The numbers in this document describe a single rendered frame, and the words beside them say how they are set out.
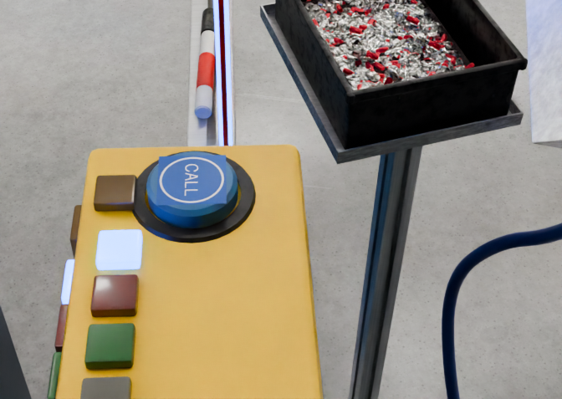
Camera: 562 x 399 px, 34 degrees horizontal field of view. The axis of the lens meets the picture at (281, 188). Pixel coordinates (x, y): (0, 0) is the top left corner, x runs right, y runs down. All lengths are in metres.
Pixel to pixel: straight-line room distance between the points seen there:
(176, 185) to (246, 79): 1.77
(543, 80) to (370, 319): 0.48
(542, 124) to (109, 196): 0.36
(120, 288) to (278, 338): 0.07
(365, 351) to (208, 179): 0.75
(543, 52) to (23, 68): 1.72
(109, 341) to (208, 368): 0.04
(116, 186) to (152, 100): 1.71
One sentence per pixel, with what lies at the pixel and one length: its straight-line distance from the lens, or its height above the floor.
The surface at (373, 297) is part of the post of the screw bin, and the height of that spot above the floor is 0.54.
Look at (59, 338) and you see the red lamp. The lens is 0.39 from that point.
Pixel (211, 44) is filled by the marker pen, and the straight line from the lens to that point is 0.82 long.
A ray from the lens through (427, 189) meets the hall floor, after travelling 1.94.
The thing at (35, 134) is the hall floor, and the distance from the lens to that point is 2.08.
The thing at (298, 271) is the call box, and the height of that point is 1.07.
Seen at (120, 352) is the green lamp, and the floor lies 1.08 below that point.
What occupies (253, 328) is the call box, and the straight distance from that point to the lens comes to 0.36.
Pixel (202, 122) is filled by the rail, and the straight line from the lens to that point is 0.76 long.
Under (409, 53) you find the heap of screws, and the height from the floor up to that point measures 0.84.
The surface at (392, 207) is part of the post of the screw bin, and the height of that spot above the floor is 0.69.
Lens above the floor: 1.37
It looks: 46 degrees down
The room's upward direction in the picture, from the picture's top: 1 degrees clockwise
